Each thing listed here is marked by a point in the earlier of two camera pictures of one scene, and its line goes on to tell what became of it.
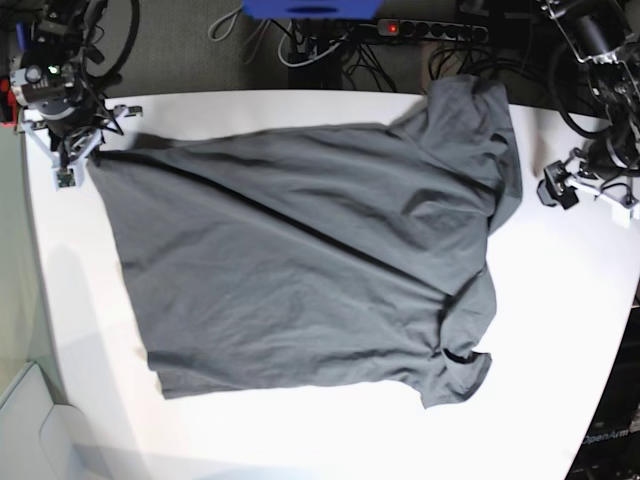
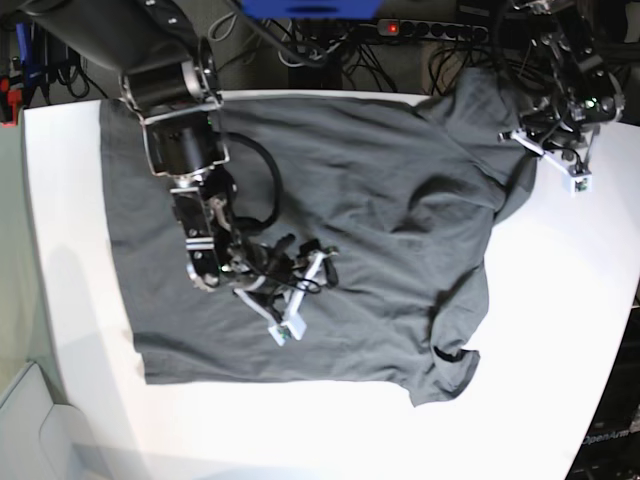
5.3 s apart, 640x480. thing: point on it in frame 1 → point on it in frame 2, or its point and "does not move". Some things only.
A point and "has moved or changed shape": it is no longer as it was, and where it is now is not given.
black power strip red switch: (433, 30) does not move
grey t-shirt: (313, 255) has moved or changed shape
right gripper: (595, 163) → (561, 123)
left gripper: (82, 133) → (249, 260)
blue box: (312, 9) does not move
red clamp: (11, 102) does not move
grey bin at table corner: (42, 440) does not move
